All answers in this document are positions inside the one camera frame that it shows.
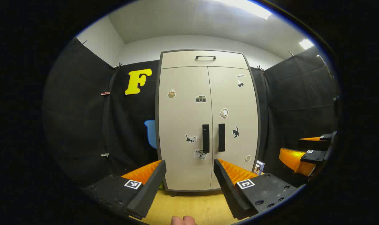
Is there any small ceiling light panel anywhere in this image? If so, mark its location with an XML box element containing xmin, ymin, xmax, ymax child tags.
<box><xmin>299</xmin><ymin>38</ymin><xmax>315</xmax><ymax>50</ymax></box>

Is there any beige door with headphone sticker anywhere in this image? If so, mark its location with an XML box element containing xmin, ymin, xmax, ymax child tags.
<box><xmin>207</xmin><ymin>66</ymin><xmax>259</xmax><ymax>190</ymax></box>

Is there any black door handle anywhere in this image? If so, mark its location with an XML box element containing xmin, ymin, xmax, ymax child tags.
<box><xmin>218</xmin><ymin>123</ymin><xmax>226</xmax><ymax>153</ymax></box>
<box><xmin>202</xmin><ymin>124</ymin><xmax>210</xmax><ymax>153</ymax></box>

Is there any long ceiling light panel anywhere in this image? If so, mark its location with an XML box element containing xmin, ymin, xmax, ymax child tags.
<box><xmin>214</xmin><ymin>0</ymin><xmax>272</xmax><ymax>20</ymax></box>

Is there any beige double-door shoe cabinet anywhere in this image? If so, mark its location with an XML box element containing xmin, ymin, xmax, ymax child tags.
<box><xmin>155</xmin><ymin>49</ymin><xmax>261</xmax><ymax>197</ymax></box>

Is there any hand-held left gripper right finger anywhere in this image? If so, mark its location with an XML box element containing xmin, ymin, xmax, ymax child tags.
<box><xmin>213</xmin><ymin>158</ymin><xmax>299</xmax><ymax>221</ymax></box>

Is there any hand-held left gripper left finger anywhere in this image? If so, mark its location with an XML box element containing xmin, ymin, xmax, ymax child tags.
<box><xmin>82</xmin><ymin>159</ymin><xmax>167</xmax><ymax>220</ymax></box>

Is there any beige cabinet drawer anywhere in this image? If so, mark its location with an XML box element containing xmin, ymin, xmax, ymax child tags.
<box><xmin>161</xmin><ymin>50</ymin><xmax>249</xmax><ymax>70</ymax></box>

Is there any beige door with camera sticker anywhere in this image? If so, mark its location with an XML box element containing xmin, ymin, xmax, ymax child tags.
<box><xmin>158</xmin><ymin>66</ymin><xmax>213</xmax><ymax>191</ymax></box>

